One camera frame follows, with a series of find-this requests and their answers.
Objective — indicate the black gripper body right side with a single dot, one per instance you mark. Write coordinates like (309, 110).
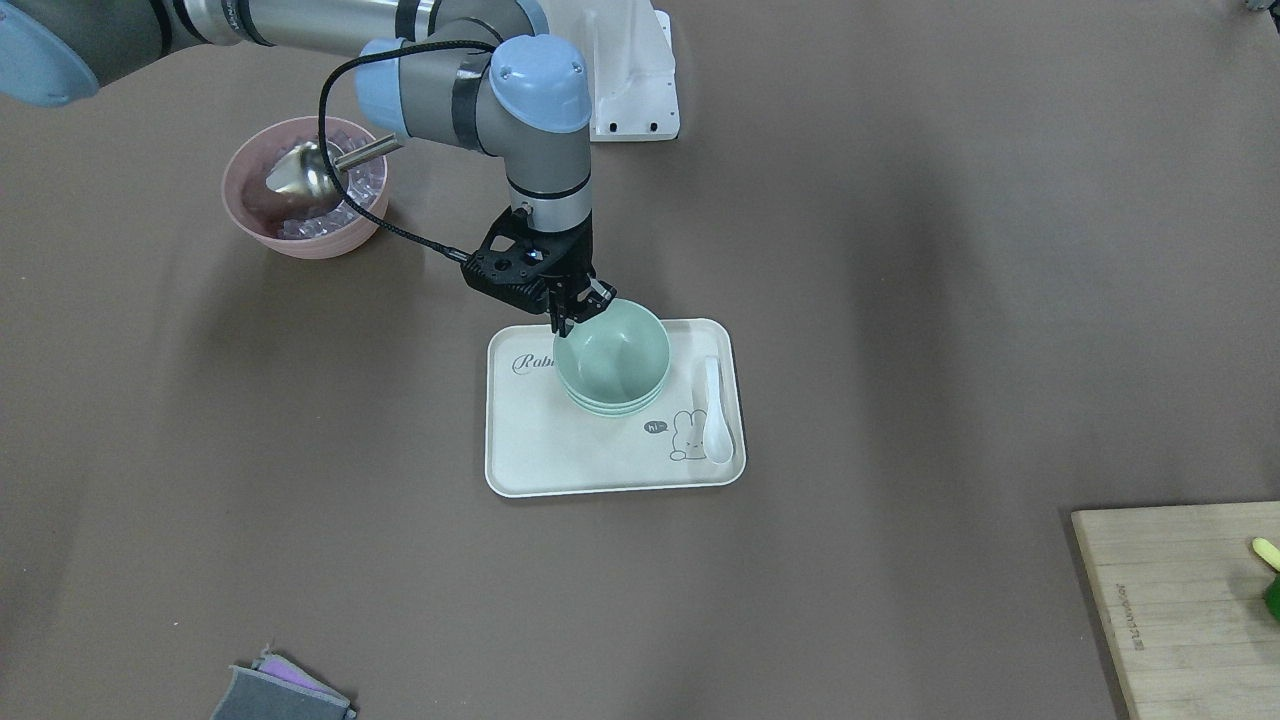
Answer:
(577, 262)

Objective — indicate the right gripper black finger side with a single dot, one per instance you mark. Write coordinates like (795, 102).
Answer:
(562, 307)
(593, 299)

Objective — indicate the green bowl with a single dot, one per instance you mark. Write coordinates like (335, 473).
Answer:
(626, 340)
(613, 392)
(610, 410)

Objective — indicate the robot arm on right side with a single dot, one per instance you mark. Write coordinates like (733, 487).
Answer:
(484, 76)

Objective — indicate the green bowl on tray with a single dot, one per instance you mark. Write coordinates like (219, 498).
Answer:
(610, 410)

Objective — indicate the cream rabbit tray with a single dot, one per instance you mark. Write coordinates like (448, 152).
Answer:
(538, 443)

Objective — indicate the clear ice cubes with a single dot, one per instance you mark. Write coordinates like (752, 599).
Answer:
(355, 200)

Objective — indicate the white ceramic spoon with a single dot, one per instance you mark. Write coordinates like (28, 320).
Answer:
(717, 438)

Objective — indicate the metal ice scoop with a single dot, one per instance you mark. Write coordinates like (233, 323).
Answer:
(304, 183)

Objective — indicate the pink bowl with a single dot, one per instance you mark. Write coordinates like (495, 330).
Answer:
(334, 233)

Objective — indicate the purple sponge cloth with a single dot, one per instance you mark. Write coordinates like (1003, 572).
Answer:
(276, 664)

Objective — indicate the grey sponge cloth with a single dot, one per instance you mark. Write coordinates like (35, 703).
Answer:
(255, 695)

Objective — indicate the wooden cutting board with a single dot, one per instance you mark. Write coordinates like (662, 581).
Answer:
(1180, 595)

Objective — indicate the green object on board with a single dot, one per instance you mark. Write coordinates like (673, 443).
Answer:
(1271, 598)

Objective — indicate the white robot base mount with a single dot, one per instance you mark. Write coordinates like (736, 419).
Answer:
(634, 83)

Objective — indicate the yellow knife handle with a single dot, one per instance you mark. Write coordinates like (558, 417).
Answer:
(1267, 552)

